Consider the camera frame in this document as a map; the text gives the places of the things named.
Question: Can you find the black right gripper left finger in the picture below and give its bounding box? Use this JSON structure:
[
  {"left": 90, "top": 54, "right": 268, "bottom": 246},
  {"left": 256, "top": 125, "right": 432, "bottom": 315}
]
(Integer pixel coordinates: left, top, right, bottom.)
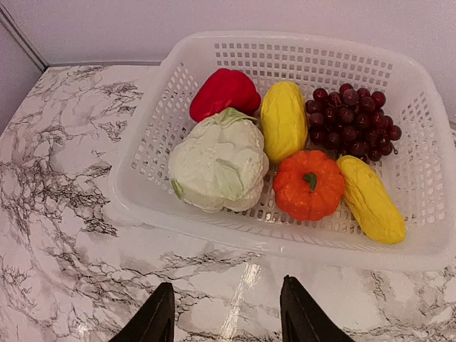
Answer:
[{"left": 110, "top": 282, "right": 175, "bottom": 342}]

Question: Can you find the white plastic perforated basket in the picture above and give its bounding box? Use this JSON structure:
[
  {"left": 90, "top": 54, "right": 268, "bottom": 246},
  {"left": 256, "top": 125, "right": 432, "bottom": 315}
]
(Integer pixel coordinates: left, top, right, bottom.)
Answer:
[{"left": 108, "top": 31, "right": 455, "bottom": 271}]

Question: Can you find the pale green cabbage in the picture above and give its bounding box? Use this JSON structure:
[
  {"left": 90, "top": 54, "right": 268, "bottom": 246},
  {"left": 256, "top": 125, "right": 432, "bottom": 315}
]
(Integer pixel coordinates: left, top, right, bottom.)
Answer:
[{"left": 167, "top": 108, "right": 269, "bottom": 212}]

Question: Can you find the red bell pepper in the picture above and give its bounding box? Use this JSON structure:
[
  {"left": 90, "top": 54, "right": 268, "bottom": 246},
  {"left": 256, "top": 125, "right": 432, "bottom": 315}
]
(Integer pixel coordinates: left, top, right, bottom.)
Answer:
[{"left": 190, "top": 68, "right": 261, "bottom": 123}]

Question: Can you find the dark red grape bunch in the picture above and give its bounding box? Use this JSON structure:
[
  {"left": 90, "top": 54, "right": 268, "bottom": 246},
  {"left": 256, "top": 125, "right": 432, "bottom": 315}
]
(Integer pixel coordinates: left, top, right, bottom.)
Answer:
[{"left": 306, "top": 83, "right": 402, "bottom": 163}]

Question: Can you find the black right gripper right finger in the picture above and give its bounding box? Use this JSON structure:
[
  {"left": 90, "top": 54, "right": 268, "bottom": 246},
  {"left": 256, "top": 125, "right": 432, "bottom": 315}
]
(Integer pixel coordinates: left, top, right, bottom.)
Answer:
[{"left": 280, "top": 275, "right": 353, "bottom": 342}]

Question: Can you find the aluminium frame post left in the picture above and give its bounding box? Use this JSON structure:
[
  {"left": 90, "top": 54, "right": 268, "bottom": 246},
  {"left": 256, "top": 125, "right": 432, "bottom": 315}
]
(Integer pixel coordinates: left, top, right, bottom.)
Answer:
[{"left": 0, "top": 3, "right": 49, "bottom": 73}]

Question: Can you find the orange mini pumpkin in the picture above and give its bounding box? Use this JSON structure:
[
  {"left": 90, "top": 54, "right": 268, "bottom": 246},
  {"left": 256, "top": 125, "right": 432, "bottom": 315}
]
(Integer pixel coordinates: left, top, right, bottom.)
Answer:
[{"left": 273, "top": 150, "right": 345, "bottom": 222}]

